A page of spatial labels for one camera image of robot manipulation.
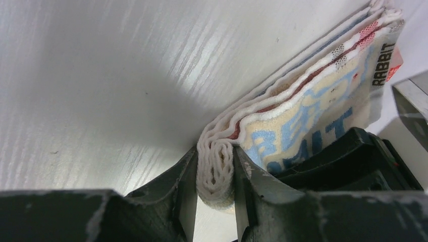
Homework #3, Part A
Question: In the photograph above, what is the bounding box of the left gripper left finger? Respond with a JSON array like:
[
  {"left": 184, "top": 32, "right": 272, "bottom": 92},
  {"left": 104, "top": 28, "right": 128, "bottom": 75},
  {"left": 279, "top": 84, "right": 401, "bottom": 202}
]
[{"left": 85, "top": 147, "right": 198, "bottom": 241}]

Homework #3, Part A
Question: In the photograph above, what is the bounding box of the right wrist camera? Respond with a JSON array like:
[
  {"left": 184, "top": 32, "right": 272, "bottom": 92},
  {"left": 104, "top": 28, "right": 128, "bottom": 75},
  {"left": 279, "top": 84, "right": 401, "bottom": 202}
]
[{"left": 392, "top": 72, "right": 427, "bottom": 150}]

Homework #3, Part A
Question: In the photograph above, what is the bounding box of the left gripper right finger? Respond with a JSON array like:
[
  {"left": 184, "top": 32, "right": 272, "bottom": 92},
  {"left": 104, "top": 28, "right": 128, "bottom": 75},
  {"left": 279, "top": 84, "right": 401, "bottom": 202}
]
[{"left": 233, "top": 147, "right": 335, "bottom": 241}]

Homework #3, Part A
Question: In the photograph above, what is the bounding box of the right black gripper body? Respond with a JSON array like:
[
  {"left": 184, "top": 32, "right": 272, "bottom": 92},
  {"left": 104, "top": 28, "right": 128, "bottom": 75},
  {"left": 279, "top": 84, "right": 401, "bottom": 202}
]
[{"left": 275, "top": 128, "right": 423, "bottom": 192}]

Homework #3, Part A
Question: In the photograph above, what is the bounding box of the rabbit print towel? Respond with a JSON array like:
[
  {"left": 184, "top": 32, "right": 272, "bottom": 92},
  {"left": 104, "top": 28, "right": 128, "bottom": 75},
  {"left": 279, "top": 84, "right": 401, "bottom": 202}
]
[{"left": 196, "top": 1, "right": 405, "bottom": 213}]

